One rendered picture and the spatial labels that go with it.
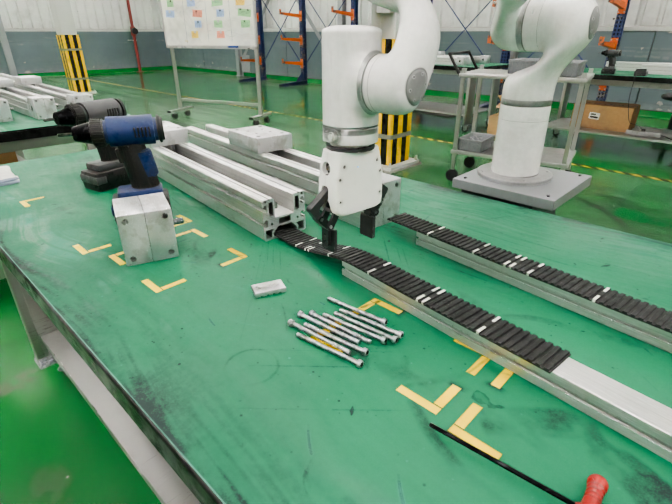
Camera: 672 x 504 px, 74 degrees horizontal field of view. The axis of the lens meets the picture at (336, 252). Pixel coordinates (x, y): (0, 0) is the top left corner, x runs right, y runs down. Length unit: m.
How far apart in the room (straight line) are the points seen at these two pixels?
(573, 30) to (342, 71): 0.66
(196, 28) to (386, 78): 6.41
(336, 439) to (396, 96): 0.41
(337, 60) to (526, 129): 0.68
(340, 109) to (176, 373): 0.41
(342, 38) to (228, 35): 6.02
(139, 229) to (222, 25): 5.94
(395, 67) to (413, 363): 0.37
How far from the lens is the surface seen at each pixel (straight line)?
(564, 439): 0.55
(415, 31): 0.63
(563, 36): 1.19
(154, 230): 0.85
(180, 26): 7.14
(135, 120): 1.03
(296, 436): 0.50
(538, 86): 1.22
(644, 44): 8.40
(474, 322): 0.62
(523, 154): 1.25
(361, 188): 0.71
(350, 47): 0.65
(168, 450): 0.53
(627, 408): 0.57
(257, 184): 1.02
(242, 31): 6.53
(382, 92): 0.61
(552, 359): 0.59
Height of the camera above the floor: 1.15
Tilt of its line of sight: 26 degrees down
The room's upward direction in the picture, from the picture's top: straight up
